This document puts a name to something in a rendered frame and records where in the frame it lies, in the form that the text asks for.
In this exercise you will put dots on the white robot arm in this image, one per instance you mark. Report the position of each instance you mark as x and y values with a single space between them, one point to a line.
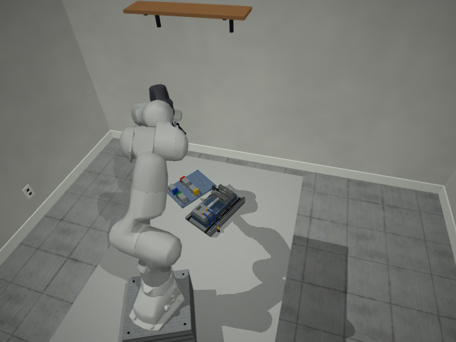
160 293

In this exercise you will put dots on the grey metal blank with blue end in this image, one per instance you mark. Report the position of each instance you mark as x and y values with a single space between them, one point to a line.
173 189

